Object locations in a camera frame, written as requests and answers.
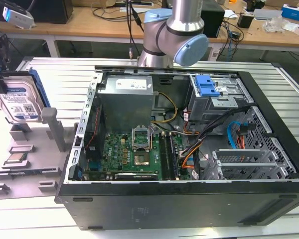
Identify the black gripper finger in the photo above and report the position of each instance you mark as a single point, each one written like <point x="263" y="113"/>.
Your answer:
<point x="3" y="85"/>

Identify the hard disk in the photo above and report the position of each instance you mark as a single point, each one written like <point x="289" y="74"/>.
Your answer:
<point x="22" y="102"/>

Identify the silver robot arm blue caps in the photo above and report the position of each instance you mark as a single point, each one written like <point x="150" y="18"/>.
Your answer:
<point x="184" y="22"/>

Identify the metal disk bay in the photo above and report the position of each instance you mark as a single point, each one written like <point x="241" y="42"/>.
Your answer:
<point x="246" y="164"/>

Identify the large black computer box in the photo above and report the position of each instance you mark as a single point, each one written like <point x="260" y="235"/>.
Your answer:
<point x="49" y="11"/>

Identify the silver CPU chip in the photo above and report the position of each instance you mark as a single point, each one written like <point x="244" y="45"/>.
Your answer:
<point x="16" y="157"/>

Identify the grey parts rack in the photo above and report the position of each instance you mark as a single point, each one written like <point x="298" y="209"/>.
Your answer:
<point x="52" y="139"/>

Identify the RAM stick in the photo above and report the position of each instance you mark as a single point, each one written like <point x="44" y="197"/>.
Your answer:
<point x="25" y="173"/>

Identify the wooden desk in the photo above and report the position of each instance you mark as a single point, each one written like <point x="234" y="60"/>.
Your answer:
<point x="94" y="27"/>

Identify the black case fan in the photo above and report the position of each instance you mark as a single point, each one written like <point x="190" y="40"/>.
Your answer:
<point x="94" y="134"/>

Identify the grey power supply unit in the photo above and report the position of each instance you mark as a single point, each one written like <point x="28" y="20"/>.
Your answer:
<point x="127" y="104"/>

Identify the green motherboard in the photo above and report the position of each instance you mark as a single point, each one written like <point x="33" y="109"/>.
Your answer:
<point x="114" y="152"/>

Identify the black graphics card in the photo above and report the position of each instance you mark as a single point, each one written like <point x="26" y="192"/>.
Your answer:
<point x="137" y="176"/>

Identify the blue plastic drive latch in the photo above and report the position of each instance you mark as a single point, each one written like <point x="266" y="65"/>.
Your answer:
<point x="205" y="85"/>

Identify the black PC case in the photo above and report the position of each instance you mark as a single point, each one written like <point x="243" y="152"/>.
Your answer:
<point x="164" y="209"/>

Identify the metal drive cage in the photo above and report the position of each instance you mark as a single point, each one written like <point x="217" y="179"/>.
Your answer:
<point x="209" y="107"/>

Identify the black box on desk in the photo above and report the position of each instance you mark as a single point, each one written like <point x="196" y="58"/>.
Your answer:
<point x="213" y="22"/>

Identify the small black cube box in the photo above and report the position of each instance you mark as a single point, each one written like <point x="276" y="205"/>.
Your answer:
<point x="244" y="20"/>

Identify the flat grey box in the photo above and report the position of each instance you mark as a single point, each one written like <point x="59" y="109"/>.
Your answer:
<point x="266" y="14"/>

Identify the clear plastic bag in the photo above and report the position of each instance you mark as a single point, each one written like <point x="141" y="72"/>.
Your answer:
<point x="276" y="25"/>

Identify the blue cardboard box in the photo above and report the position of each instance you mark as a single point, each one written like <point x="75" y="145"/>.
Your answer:
<point x="295" y="11"/>

